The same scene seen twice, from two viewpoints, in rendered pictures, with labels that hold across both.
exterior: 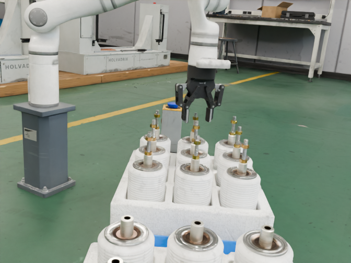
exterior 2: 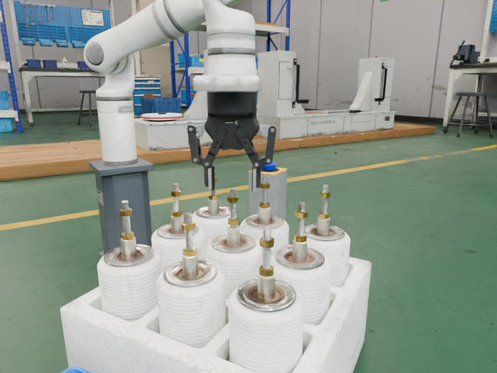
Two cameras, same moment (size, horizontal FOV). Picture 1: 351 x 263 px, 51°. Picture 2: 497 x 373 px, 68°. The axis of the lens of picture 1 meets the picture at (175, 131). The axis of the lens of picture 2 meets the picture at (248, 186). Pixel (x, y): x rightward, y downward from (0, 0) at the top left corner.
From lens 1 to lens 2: 0.60 m
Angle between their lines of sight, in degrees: 27
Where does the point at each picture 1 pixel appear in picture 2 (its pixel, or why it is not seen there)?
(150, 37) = (369, 97)
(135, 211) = (86, 328)
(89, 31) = (289, 91)
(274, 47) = not seen: outside the picture
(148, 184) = (112, 287)
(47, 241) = (51, 337)
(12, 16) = not seen: hidden behind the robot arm
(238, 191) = (241, 333)
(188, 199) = (165, 326)
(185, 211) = (147, 348)
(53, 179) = not seen: hidden behind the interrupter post
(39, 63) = (103, 111)
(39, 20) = (96, 56)
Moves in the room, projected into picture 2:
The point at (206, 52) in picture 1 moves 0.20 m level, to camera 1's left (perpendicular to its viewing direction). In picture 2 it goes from (222, 65) to (117, 68)
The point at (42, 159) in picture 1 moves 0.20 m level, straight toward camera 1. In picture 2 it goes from (109, 229) to (66, 261)
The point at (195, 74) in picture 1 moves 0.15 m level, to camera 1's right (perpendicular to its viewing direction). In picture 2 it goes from (210, 107) to (308, 109)
